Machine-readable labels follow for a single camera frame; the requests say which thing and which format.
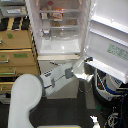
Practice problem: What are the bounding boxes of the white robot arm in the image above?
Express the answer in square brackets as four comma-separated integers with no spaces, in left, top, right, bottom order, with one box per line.
[7,57,93,128]

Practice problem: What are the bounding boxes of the grey device on cabinet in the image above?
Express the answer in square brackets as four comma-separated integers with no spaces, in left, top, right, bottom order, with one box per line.
[0,6,27,17]

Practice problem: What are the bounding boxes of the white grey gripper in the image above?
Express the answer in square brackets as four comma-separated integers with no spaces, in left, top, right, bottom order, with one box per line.
[73,57,93,76]

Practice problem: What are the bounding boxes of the white fridge door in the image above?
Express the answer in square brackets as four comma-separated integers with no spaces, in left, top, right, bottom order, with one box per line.
[85,0,128,83]

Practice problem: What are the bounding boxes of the white refrigerator body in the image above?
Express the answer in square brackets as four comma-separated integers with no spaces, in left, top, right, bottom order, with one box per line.
[25,0,90,99]

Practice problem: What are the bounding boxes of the middle fridge drawer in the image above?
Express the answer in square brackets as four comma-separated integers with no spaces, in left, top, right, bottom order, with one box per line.
[37,55,79,79]

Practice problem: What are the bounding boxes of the wooden drawer cabinet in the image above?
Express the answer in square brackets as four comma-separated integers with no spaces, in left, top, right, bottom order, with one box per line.
[0,17,40,98]

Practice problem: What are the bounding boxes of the green label inside door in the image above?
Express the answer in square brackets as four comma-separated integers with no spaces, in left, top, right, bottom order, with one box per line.
[107,44,128,61]

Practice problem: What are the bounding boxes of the food items on shelves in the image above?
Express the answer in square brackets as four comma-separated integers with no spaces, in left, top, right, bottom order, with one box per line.
[39,0,79,29]

